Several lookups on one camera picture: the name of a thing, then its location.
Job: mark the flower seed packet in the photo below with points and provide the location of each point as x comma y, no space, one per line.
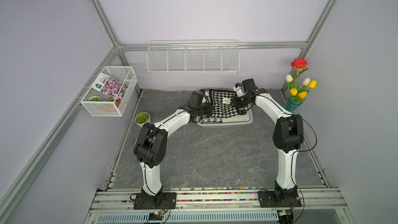
109,86

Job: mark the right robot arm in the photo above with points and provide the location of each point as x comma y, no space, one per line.
287,136

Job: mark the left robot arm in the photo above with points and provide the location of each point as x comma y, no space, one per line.
150,147

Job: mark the houndstooth scarf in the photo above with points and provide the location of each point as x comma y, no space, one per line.
221,103

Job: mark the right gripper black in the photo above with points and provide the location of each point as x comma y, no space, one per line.
236,103

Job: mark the small potted green plant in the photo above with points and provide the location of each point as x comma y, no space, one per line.
142,118

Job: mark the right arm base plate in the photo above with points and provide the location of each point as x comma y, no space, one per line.
271,199

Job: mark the white plastic basket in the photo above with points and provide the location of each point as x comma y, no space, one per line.
225,125

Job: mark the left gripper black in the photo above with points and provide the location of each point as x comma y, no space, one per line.
210,108

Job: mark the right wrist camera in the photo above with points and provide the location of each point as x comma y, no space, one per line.
238,89

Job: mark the white wire side basket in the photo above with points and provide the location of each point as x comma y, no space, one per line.
100,105

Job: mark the white wire wall shelf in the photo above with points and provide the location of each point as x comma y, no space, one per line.
193,56

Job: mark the glass vase with flowers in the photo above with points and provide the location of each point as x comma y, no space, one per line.
298,91

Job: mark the black white patterned scarf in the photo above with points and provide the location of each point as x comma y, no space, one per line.
233,119

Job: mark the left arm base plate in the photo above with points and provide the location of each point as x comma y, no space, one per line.
165,201

